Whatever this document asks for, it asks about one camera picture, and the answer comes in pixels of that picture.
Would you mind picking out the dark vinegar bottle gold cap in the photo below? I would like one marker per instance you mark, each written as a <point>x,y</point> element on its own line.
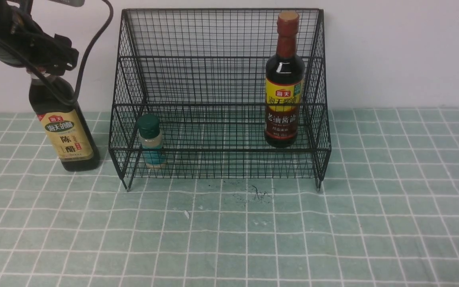
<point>65,127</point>

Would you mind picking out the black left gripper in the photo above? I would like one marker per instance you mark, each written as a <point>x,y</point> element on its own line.
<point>54,54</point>

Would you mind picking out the soy sauce bottle brown cap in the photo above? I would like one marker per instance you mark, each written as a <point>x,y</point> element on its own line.
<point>284,80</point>

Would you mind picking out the black wire mesh shelf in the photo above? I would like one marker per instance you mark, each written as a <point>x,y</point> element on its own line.
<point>201,71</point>

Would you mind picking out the small green-capped spice jar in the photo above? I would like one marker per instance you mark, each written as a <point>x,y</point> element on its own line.
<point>151,138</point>

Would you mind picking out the green checkered tablecloth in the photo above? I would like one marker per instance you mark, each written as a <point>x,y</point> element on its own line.
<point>387,214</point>

